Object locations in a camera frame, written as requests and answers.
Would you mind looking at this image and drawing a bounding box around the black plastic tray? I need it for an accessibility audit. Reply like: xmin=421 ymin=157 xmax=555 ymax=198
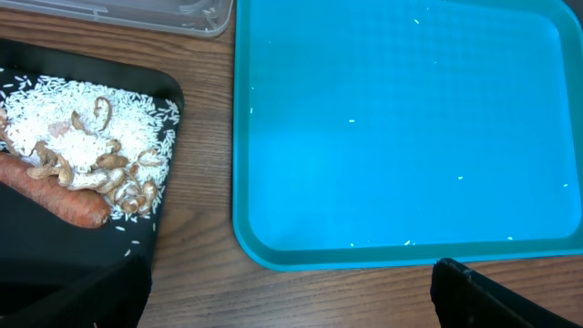
xmin=1 ymin=39 xmax=184 ymax=314

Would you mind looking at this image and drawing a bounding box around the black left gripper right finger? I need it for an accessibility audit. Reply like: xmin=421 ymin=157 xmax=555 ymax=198
xmin=430 ymin=258 xmax=582 ymax=328

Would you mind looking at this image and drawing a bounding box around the clear plastic bin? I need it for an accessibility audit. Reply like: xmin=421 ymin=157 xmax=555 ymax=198
xmin=1 ymin=0 xmax=233 ymax=38

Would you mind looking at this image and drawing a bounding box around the pile of rice and peanut shells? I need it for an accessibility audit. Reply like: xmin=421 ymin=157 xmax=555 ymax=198
xmin=1 ymin=76 xmax=180 ymax=221

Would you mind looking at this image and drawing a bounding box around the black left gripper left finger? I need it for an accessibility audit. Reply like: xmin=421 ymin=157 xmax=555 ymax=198
xmin=1 ymin=257 xmax=152 ymax=327

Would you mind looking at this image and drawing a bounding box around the teal serving tray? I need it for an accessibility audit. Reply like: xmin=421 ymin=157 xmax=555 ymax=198
xmin=232 ymin=0 xmax=582 ymax=272

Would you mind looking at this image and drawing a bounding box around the orange carrot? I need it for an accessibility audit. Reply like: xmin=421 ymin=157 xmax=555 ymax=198
xmin=1 ymin=152 xmax=111 ymax=229

